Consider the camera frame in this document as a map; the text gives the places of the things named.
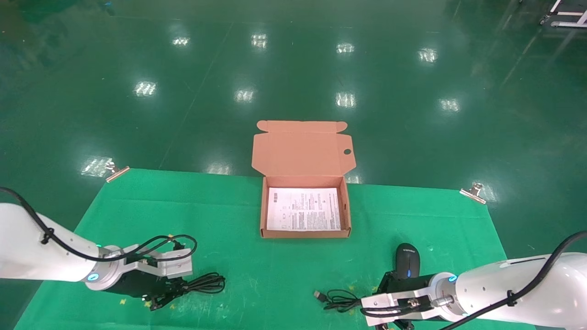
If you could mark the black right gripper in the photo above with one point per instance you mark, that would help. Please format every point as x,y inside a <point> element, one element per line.
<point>403,283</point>

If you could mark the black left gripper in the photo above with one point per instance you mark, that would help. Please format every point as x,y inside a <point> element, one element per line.
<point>137,284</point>

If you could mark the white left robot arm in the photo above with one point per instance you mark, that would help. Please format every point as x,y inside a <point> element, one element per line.
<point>41,250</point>

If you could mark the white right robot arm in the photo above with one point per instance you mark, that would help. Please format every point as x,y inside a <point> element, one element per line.
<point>513,288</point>

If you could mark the brown cardboard box with lid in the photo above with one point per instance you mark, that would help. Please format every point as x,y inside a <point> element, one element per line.
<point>302,156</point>

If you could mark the green table cloth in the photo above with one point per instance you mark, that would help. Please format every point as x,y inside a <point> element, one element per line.
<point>275,275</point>

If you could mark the metal cloth clip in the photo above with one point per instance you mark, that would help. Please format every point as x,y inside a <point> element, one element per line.
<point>473,192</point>
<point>117,173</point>

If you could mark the white printed instruction sheet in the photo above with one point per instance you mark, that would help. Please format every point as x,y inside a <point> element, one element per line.
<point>303,208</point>

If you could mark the white wheeled rack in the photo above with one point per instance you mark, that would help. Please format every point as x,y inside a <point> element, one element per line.
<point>566,18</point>

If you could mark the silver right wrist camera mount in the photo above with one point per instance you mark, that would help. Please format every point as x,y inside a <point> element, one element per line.
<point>394,305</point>

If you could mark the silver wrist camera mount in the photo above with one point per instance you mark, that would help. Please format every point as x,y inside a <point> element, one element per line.
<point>169,268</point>
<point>394,305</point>

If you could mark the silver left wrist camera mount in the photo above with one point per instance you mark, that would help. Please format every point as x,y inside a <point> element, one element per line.
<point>169,268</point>

